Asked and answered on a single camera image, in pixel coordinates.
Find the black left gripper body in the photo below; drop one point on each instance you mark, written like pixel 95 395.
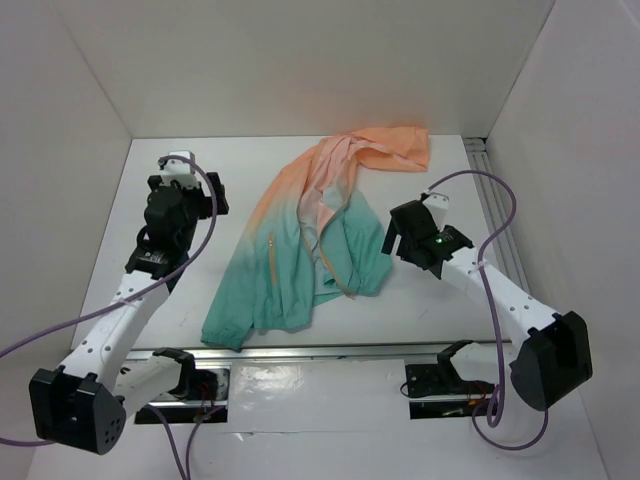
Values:
pixel 198 207

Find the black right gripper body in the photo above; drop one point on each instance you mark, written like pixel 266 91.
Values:
pixel 404 250

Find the teal and orange jacket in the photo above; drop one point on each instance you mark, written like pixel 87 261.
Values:
pixel 312 237

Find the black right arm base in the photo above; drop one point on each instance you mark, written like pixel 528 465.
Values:
pixel 436 391

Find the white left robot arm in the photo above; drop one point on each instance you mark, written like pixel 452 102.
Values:
pixel 85 401

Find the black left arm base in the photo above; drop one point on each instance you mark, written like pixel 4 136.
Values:
pixel 202 392

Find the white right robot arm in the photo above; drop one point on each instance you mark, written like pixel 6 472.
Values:
pixel 553 355

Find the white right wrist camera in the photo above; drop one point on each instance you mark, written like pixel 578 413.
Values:
pixel 438 205

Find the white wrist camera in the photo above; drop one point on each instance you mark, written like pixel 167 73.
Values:
pixel 180 167
pixel 438 205

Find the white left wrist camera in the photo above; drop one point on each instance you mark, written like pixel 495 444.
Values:
pixel 180 167

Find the aluminium side rail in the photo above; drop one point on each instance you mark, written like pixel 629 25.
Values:
pixel 496 207

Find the aluminium front rail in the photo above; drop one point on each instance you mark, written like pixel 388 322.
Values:
pixel 300 353

